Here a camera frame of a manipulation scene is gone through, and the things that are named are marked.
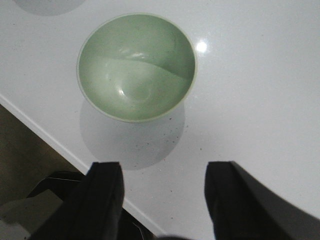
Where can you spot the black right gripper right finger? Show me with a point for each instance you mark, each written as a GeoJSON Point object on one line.
{"type": "Point", "coordinates": [241, 208]}

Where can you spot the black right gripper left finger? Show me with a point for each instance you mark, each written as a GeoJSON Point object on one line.
{"type": "Point", "coordinates": [93, 209]}

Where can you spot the green bowl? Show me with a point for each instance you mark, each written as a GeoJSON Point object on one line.
{"type": "Point", "coordinates": [136, 67]}

